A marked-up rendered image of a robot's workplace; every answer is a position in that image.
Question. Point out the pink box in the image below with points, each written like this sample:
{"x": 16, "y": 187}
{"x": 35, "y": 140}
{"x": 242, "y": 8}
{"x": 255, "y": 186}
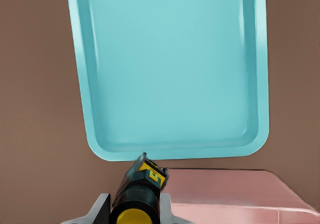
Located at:
{"x": 225, "y": 196}

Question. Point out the pale blue-green tray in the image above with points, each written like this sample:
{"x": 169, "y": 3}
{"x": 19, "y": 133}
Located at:
{"x": 170, "y": 69}

